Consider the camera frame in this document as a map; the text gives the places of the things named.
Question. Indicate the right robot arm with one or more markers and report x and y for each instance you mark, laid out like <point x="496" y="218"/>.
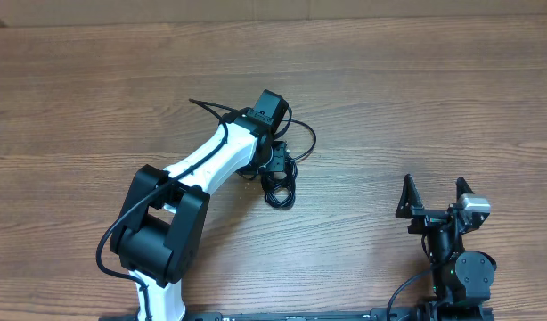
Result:
<point x="461" y="279"/>

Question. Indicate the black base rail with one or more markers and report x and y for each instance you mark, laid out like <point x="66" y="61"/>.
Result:
<point x="375" y="314"/>

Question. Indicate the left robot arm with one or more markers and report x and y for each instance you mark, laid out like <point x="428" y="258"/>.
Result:
<point x="157" y="233"/>

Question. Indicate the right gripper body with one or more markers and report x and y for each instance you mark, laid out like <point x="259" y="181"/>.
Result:
<point x="427" y="220"/>

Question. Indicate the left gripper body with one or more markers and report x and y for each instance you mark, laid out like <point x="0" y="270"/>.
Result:
<point x="277" y="159"/>

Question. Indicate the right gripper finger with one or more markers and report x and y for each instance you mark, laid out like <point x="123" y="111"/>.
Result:
<point x="462" y="187"/>
<point x="410" y="201"/>

